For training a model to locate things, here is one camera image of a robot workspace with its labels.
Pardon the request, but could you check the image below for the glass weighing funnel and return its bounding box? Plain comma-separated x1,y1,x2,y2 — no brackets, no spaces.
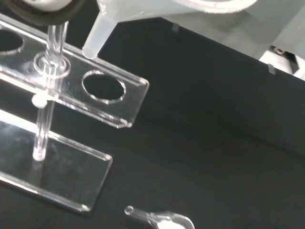
123,205,195,229

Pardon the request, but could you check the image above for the black cloth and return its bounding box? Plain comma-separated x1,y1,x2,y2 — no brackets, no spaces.
0,0,305,229

